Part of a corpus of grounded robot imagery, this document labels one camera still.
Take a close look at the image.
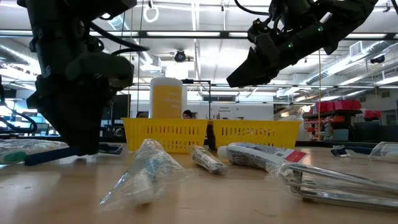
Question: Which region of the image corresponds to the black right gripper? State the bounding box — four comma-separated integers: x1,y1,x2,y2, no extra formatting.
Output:
226,19,324,88

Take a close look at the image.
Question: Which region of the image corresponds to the clear plastic toiletry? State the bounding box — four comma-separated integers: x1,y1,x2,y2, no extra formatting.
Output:
369,141,398,162

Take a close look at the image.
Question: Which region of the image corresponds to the teal white toothbrush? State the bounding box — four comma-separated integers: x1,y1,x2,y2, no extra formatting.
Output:
0,138,70,165

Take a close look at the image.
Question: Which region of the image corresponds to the black looped cable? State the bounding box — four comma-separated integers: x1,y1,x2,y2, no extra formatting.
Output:
0,74,39,134

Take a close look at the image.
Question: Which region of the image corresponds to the white cable loop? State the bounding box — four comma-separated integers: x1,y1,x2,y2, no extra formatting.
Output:
142,4,160,24

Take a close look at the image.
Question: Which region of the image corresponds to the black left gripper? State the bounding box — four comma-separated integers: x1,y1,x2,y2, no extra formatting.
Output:
26,52,134,156

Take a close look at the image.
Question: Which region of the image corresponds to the shelf with red bins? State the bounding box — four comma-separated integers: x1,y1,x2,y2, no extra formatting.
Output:
303,99,363,141

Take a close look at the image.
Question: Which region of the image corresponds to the silver ventilation duct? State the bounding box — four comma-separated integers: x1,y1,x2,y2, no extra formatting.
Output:
306,40,392,86

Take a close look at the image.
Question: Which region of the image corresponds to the yellow slotted plastic basket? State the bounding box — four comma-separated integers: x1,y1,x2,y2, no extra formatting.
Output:
121,117,208,154
212,119,302,150

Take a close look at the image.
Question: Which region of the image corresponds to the small nail clipper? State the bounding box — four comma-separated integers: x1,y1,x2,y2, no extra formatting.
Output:
190,145,229,175

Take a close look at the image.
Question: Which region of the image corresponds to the black monitor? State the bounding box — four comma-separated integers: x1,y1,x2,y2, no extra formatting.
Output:
110,94,131,121

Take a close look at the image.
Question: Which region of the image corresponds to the red storage bin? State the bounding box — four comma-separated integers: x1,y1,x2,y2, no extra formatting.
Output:
363,109,382,121

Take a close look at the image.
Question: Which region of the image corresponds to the yellow white wipes canister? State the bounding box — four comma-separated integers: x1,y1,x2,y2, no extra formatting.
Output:
148,77,188,119

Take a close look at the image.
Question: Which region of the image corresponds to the toothpaste tube with red end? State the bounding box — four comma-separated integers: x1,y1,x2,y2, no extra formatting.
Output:
216,142,309,172

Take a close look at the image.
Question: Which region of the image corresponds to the black ceiling spotlight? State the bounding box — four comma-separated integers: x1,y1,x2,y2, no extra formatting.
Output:
174,49,187,63

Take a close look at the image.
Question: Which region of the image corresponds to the thin black metal stand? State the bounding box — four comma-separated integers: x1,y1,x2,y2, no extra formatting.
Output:
182,79,212,121

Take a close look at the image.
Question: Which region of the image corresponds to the thin black hanging cable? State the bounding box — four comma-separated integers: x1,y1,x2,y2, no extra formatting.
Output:
136,0,144,113

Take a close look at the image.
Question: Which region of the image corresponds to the black overhead frame bar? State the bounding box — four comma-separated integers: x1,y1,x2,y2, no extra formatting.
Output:
0,29,398,40

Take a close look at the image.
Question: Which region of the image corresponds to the blue disposable razor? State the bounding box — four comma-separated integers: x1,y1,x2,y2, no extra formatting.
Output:
329,145,374,157
24,143,124,166

